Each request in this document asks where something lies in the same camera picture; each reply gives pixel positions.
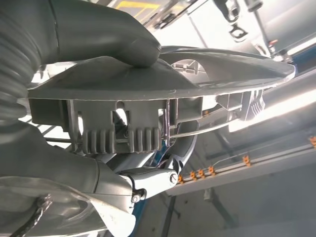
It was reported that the grey metal rail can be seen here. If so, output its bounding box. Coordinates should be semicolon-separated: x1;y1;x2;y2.
167;144;316;197

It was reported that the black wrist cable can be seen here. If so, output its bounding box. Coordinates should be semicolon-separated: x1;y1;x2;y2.
10;195;54;237

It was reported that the clear plastic wrap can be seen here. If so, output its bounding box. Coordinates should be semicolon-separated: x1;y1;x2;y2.
0;176;137;237

